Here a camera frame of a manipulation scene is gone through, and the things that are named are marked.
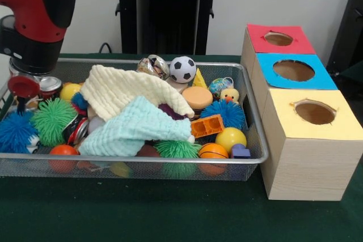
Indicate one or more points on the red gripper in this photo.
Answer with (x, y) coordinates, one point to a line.
(24, 87)

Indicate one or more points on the cream waffle cloth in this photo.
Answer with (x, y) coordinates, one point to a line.
(127, 91)

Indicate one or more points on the mint green waffle cloth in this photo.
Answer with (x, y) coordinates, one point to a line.
(136, 128)

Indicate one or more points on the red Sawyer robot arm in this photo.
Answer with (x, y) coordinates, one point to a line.
(37, 12)

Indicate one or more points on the shallow mesh bin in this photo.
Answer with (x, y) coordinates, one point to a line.
(158, 160)

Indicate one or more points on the wooden box with three holes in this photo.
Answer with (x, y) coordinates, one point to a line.
(309, 168)

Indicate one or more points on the blue spiky ball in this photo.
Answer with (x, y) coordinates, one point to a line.
(227, 114)
(15, 133)

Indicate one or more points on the green spiky ball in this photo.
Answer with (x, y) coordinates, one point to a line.
(54, 121)

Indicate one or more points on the red tin can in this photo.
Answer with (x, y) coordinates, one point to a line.
(52, 86)

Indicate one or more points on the black red crushed can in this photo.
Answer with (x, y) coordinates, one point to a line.
(76, 131)

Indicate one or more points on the dark green table cloth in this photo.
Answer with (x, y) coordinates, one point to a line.
(141, 213)

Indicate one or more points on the small soccer ball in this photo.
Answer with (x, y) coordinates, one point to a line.
(183, 69)

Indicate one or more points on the orange foam disc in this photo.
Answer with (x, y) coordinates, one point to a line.
(197, 97)

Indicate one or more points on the yellow ball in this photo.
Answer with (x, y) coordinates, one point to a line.
(231, 138)

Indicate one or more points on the black upright panel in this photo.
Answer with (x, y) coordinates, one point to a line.
(348, 26)

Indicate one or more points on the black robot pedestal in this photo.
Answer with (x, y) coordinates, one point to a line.
(170, 12)

